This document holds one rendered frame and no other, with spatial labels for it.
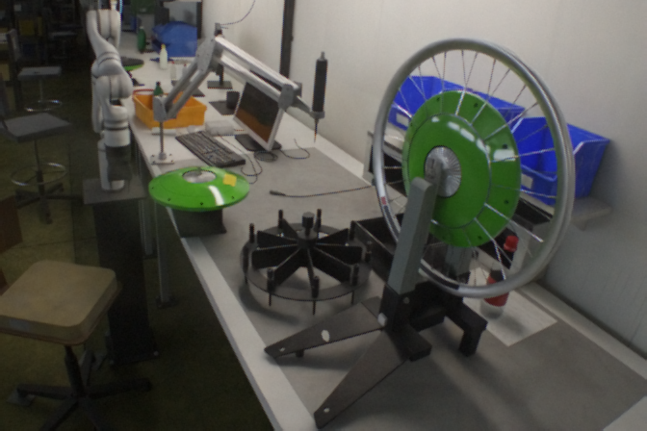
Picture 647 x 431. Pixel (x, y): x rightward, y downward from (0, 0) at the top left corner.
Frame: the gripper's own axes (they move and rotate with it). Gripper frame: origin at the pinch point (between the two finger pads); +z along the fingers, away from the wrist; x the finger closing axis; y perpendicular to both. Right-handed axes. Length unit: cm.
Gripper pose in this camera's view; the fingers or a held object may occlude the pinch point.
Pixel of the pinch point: (120, 193)
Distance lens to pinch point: 161.4
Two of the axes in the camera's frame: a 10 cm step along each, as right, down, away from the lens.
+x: 8.9, -1.1, 4.4
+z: -0.9, 9.1, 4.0
